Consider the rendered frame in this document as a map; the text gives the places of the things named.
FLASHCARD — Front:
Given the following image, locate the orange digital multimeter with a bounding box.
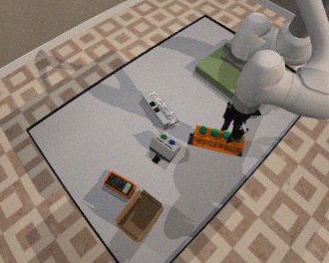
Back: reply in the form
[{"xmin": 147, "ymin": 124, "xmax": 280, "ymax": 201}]
[{"xmin": 104, "ymin": 171, "xmax": 137, "ymax": 198}]

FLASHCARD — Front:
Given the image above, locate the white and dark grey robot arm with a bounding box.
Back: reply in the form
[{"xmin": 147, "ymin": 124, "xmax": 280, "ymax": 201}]
[{"xmin": 221, "ymin": 0, "xmax": 329, "ymax": 120}]

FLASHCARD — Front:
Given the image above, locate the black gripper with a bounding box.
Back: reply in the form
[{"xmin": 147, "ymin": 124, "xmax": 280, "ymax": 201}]
[{"xmin": 221, "ymin": 102, "xmax": 252, "ymax": 143}]

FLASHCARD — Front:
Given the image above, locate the brown cardboard box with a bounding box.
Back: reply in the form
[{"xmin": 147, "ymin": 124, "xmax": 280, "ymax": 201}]
[{"xmin": 115, "ymin": 189, "xmax": 164, "ymax": 242}]

